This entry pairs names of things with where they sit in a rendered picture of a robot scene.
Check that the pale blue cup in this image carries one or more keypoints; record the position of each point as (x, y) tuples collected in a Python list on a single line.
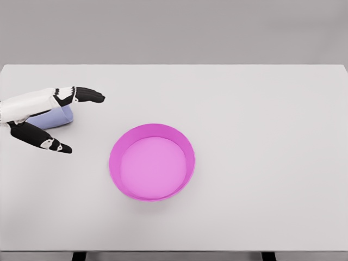
[(53, 119)]

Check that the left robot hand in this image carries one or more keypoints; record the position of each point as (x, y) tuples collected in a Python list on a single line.
[(30, 104)]

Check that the pink round plate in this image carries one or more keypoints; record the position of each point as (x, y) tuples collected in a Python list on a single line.
[(152, 163)]

